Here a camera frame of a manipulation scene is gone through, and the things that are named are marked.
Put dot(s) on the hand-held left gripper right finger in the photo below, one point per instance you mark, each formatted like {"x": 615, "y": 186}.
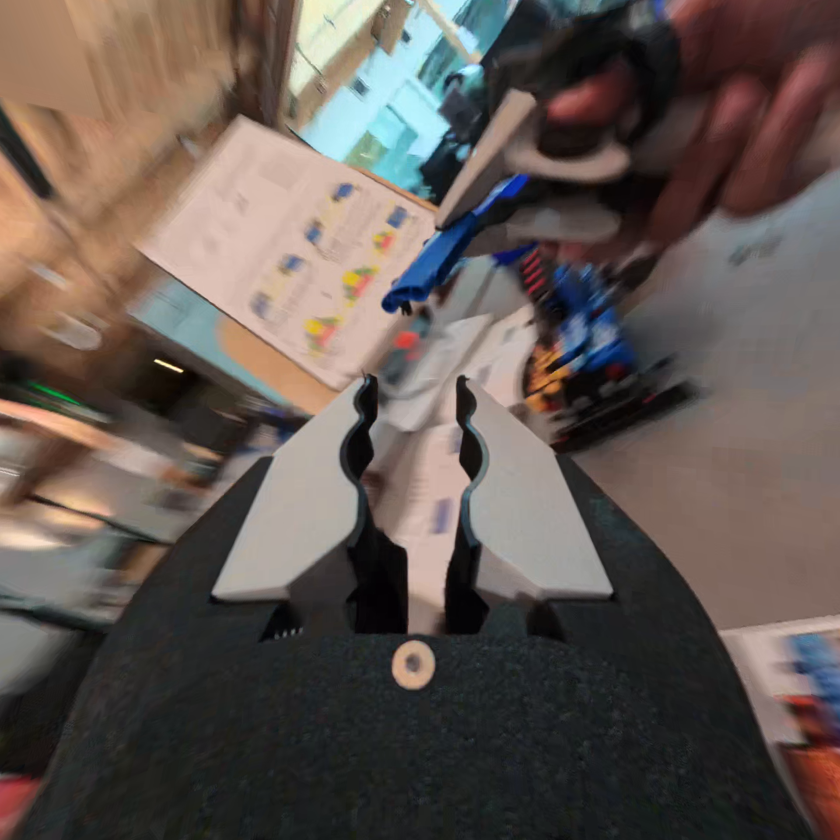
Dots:
{"x": 531, "y": 512}

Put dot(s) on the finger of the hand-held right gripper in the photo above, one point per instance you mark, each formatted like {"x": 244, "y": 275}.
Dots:
{"x": 489, "y": 157}
{"x": 564, "y": 226}

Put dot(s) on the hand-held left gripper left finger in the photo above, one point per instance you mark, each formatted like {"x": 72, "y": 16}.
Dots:
{"x": 302, "y": 505}

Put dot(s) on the blue lego beam piece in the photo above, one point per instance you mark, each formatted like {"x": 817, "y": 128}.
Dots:
{"x": 439, "y": 256}

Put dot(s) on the partly built lego chassis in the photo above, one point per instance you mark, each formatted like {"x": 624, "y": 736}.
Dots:
{"x": 590, "y": 354}

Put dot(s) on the lego instruction booklet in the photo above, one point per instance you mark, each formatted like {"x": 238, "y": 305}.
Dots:
{"x": 453, "y": 367}

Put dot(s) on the person's right hand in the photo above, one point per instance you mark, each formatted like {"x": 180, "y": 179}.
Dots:
{"x": 754, "y": 98}

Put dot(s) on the tan wooden rounded panel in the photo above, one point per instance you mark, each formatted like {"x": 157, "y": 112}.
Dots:
{"x": 262, "y": 361}

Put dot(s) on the white instruction board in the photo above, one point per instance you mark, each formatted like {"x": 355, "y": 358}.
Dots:
{"x": 275, "y": 243}

